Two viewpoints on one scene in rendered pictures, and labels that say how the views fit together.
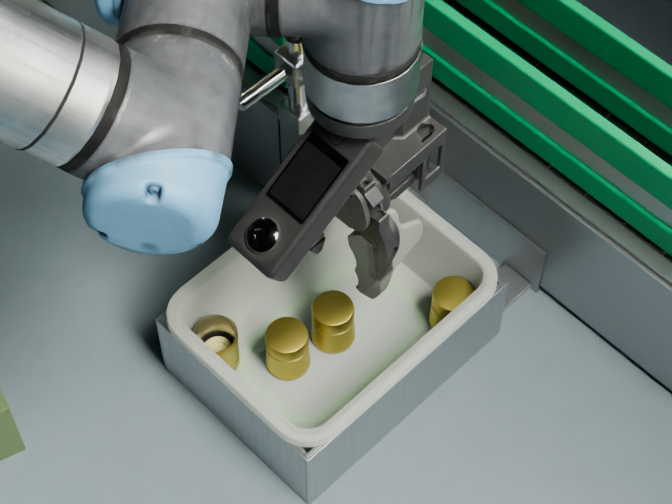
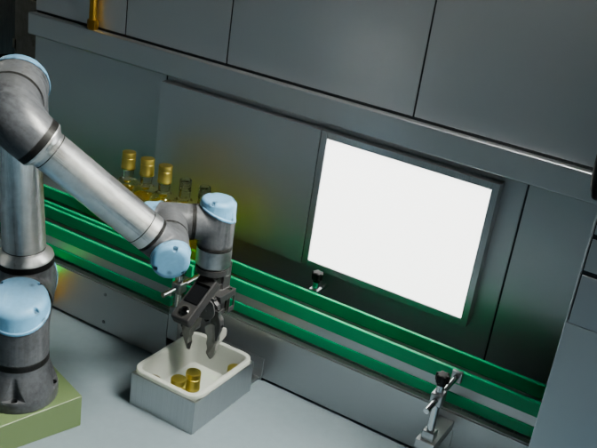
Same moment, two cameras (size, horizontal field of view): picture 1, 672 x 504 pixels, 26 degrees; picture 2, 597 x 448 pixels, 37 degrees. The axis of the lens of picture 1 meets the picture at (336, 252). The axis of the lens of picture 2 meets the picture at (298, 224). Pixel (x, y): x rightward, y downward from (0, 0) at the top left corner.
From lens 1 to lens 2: 1.10 m
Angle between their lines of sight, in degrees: 36
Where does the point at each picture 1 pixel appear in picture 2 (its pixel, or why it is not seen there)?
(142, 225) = (169, 262)
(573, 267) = (274, 360)
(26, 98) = (143, 220)
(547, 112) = (262, 300)
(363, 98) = (217, 260)
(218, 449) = (155, 422)
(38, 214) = (70, 364)
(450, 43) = not seen: hidden behind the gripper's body
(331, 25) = (210, 230)
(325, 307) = (191, 372)
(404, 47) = (229, 242)
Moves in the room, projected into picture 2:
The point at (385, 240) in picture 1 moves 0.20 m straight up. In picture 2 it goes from (219, 320) to (229, 235)
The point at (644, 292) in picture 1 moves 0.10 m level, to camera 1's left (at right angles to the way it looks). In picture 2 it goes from (300, 357) to (257, 358)
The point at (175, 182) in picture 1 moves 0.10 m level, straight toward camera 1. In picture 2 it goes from (180, 246) to (198, 270)
